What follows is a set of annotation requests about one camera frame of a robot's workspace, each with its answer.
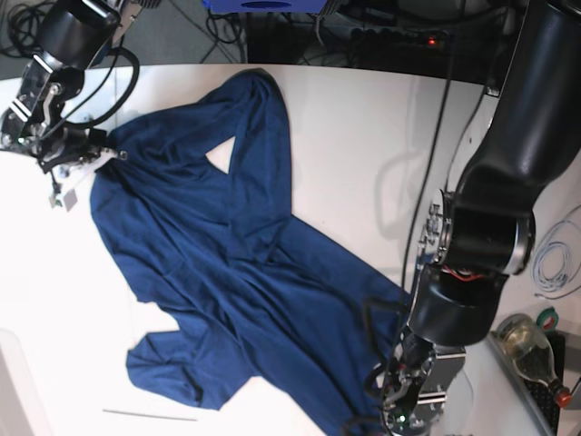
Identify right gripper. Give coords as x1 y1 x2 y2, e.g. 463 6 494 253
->
38 128 107 173

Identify dark blue t-shirt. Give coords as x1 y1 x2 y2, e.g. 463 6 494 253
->
90 69 402 435

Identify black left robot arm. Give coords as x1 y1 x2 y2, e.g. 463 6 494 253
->
362 1 580 435

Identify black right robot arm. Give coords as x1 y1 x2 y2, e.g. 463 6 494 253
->
1 1 159 173

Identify blue box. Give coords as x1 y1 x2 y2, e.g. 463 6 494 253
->
202 0 326 14

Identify clear plastic bottle red cap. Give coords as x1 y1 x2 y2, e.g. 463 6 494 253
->
496 313 572 409

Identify green tape roll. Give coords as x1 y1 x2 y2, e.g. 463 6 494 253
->
536 307 559 332

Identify coiled black cable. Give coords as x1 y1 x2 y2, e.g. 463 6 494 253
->
0 0 46 60

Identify black cables on floor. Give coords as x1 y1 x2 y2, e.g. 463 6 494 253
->
199 8 249 64

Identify coiled light grey cable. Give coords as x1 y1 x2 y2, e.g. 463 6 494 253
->
531 216 581 301

